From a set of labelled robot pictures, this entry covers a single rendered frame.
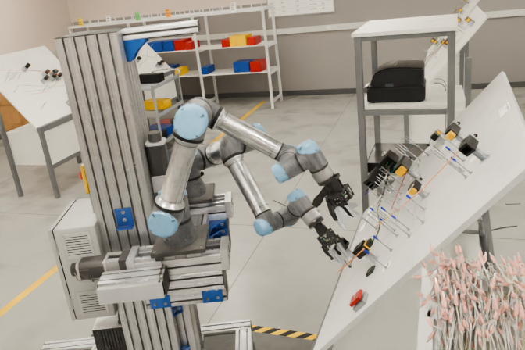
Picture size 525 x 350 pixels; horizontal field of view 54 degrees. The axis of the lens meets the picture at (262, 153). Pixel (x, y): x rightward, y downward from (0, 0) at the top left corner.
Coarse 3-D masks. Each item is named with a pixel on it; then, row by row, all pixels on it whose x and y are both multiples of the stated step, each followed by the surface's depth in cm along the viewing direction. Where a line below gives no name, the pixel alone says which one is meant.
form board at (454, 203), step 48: (480, 96) 238; (480, 144) 185; (384, 192) 274; (432, 192) 195; (480, 192) 151; (384, 240) 206; (432, 240) 158; (336, 288) 219; (384, 288) 165; (336, 336) 175
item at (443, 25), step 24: (384, 24) 282; (408, 24) 269; (432, 24) 258; (456, 24) 247; (360, 48) 261; (360, 72) 265; (360, 96) 269; (432, 96) 277; (360, 120) 274; (360, 144) 278; (360, 168) 283
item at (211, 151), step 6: (252, 126) 227; (258, 126) 228; (264, 132) 228; (210, 144) 258; (216, 144) 252; (204, 150) 259; (210, 150) 256; (216, 150) 249; (246, 150) 224; (252, 150) 229; (210, 156) 256; (216, 156) 252; (210, 162) 258; (216, 162) 258; (222, 162) 266
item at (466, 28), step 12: (480, 12) 482; (468, 24) 477; (480, 24) 444; (456, 36) 520; (468, 36) 455; (444, 48) 540; (456, 48) 466; (432, 60) 560; (444, 60) 485; (468, 60) 457; (432, 72) 502; (468, 72) 460; (468, 84) 464; (456, 96) 529; (468, 96) 467; (444, 108) 492; (456, 108) 488; (408, 120) 491; (420, 120) 492; (432, 120) 488; (444, 120) 485; (408, 132) 495; (420, 132) 496; (432, 132) 492
